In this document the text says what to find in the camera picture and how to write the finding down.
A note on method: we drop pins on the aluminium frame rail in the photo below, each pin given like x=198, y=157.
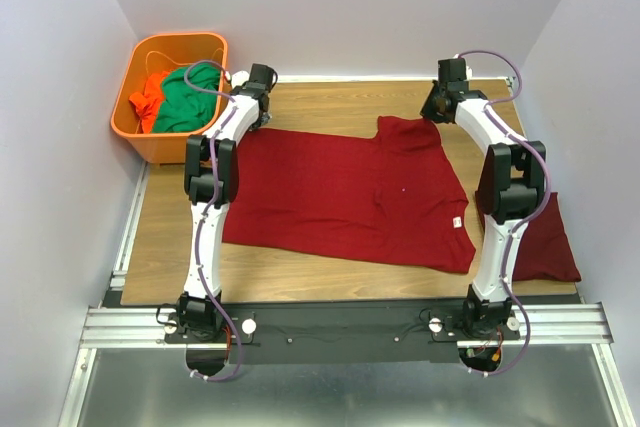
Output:
x=110, y=325

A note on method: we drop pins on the green t-shirt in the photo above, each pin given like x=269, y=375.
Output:
x=186, y=106

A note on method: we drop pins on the orange plastic bin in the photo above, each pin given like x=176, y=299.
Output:
x=158, y=53

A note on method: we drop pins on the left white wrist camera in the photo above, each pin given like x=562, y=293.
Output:
x=237, y=79

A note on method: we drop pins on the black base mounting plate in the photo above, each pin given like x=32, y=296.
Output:
x=347, y=332

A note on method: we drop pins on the folded dark maroon t-shirt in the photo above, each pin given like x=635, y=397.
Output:
x=544, y=252

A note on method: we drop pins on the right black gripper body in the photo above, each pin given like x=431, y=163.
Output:
x=429, y=109

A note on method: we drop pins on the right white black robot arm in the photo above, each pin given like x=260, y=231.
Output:
x=512, y=190

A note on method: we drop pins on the red t-shirt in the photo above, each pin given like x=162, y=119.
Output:
x=393, y=198

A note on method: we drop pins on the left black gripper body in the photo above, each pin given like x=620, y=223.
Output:
x=261, y=122

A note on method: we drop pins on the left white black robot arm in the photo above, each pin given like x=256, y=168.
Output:
x=211, y=183

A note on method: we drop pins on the orange t-shirt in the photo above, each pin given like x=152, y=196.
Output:
x=147, y=103

